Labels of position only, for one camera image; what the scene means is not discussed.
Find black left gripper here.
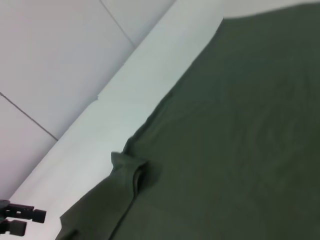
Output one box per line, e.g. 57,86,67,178
0,199,47,237

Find dark green shirt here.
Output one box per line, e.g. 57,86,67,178
59,0,320,240

